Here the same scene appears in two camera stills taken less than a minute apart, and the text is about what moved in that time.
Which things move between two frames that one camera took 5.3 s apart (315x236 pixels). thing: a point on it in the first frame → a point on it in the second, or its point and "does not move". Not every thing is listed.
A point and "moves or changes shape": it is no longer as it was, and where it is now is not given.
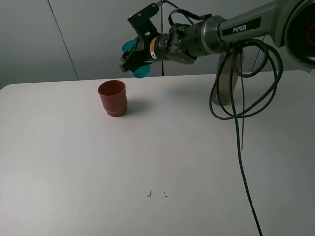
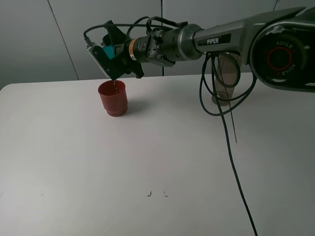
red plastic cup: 113,94 does not move
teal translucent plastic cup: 141,72 moves or changes shape
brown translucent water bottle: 224,76 does not move
